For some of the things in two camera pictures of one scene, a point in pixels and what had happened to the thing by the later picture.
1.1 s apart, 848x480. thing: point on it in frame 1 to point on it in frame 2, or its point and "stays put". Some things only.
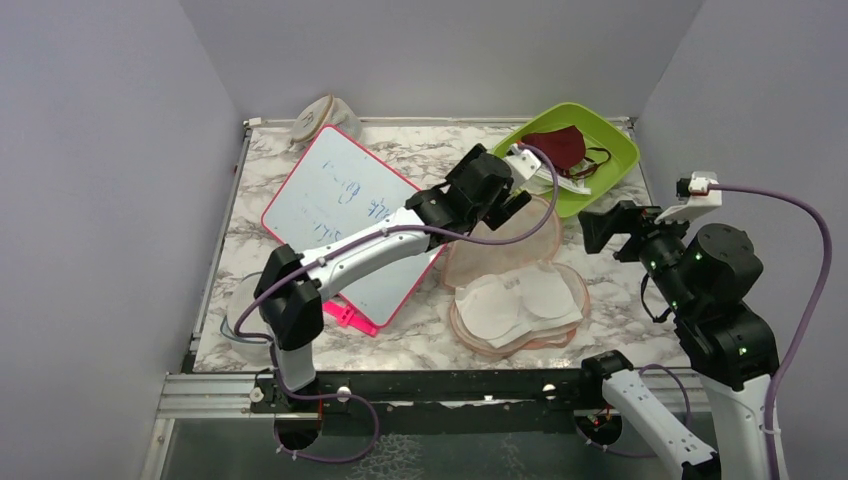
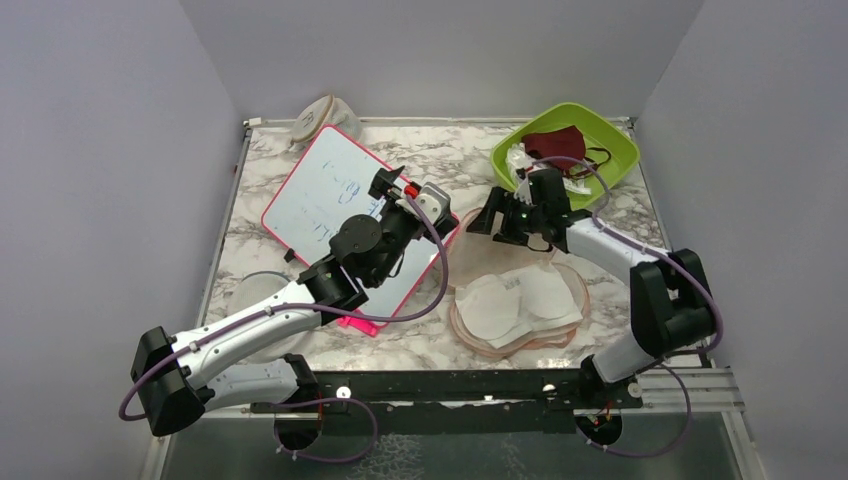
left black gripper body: x=503 y=204 to x=396 y=215
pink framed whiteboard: x=339 y=186 stays put
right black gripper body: x=640 y=221 to x=534 y=215
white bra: x=505 y=311 stays put
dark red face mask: x=568 y=151 stays put
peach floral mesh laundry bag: x=465 y=259 stays put
